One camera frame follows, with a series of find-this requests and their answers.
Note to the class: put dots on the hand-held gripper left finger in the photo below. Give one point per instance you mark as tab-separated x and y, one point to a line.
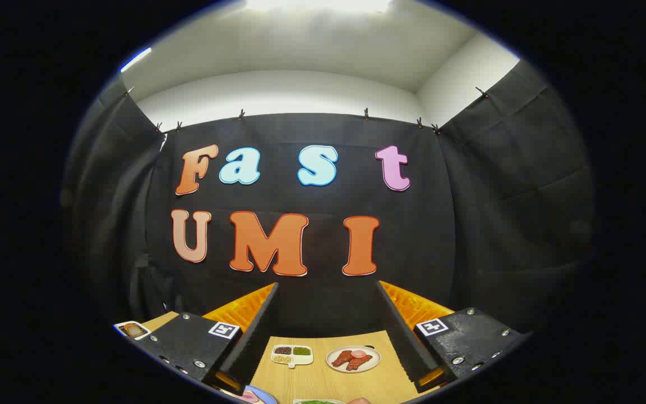
255	336

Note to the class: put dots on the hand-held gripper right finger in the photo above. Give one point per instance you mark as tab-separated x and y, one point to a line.
401	336

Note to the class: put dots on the white oval plate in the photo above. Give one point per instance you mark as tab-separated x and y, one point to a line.
373	359

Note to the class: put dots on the white divided condiment dish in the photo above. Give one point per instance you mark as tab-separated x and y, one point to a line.
292	359

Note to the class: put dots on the red sausage slice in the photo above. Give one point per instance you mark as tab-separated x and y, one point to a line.
359	354

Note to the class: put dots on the brown meat piece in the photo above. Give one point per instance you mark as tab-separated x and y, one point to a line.
342	358
359	363

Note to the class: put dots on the pink ham slice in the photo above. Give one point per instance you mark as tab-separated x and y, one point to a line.
246	397

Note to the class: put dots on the blue plate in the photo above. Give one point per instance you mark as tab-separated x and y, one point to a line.
267	399

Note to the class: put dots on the white square plate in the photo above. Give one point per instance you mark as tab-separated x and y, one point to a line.
295	401

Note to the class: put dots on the white toaster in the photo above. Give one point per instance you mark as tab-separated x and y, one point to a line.
119	327

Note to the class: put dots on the row of black clips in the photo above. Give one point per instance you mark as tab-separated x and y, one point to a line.
365	114

